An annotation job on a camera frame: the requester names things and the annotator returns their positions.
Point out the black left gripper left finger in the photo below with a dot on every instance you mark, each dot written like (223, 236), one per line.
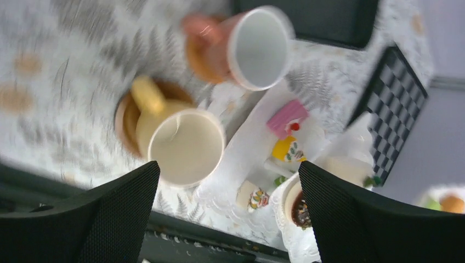
(104, 224)

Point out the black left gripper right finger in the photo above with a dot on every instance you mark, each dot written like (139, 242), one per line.
(353, 224)

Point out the chocolate sprinkle donut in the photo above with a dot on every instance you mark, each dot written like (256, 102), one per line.
(296, 208)

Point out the green matcha roll cake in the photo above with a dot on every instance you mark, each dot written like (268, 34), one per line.
(279, 180)

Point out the white three-tier dessert stand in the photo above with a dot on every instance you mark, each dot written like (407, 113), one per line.
(248, 157)

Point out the orange macaron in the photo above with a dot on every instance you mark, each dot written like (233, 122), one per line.
(452, 204)

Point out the white swiss roll cake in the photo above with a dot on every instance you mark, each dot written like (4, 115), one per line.
(251, 197)

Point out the yellow cup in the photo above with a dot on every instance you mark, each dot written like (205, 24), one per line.
(187, 143)

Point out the large brown saucer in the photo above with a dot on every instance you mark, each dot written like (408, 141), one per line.
(127, 114)

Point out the pink strawberry cake slice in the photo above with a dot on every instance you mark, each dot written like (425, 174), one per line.
(287, 119)

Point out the green macaron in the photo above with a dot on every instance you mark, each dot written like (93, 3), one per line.
(432, 204)

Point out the yellow striped cake slice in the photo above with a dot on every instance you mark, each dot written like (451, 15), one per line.
(288, 150)

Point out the black and grey chessboard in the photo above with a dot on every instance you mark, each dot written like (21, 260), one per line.
(395, 97)

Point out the black serving tray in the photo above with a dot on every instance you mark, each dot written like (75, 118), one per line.
(341, 23)

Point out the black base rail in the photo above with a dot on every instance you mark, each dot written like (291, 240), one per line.
(166, 239)

